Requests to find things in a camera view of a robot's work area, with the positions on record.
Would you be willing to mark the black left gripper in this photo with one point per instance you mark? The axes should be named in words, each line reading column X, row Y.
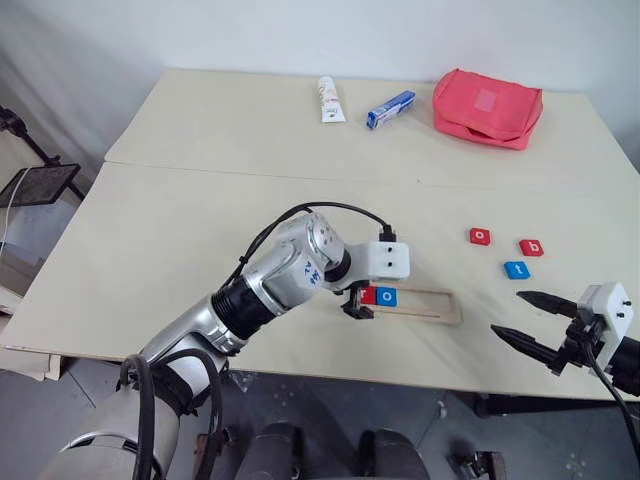
column 349, row 291

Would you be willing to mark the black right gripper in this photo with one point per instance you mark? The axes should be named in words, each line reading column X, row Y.
column 577, row 345

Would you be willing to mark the red letter r block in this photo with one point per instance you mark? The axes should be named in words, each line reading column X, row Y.
column 370, row 296

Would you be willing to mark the blue letter o block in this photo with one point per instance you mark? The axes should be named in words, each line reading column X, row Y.
column 387, row 296

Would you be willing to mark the blue letter t block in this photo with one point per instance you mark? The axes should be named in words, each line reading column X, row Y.
column 517, row 270

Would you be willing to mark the red letter b block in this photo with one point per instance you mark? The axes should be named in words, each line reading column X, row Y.
column 531, row 247

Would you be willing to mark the red letter o block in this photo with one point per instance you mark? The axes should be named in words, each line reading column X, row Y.
column 481, row 235

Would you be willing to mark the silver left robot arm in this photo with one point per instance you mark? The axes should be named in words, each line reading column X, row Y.
column 280, row 270

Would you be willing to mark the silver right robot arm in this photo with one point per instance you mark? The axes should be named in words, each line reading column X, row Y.
column 627, row 360

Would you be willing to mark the long wooden tray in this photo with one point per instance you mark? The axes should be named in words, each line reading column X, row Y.
column 454, row 318

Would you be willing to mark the dark rounded shape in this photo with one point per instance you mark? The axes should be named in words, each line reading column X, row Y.
column 272, row 452

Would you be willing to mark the blue and white carton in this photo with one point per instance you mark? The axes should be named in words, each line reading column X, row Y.
column 392, row 110

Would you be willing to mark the white toothpaste tube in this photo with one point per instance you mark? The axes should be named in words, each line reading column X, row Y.
column 331, row 102

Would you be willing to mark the red fabric pouch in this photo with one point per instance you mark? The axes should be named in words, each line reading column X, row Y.
column 485, row 107

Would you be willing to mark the black tablet on stand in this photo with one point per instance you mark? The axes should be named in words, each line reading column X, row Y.
column 40, row 184

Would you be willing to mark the black tripod stand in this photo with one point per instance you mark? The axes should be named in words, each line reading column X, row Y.
column 22, row 134

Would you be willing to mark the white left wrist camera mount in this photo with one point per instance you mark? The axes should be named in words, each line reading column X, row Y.
column 392, row 260

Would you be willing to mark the black table frame bar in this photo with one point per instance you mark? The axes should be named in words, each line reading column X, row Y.
column 540, row 404

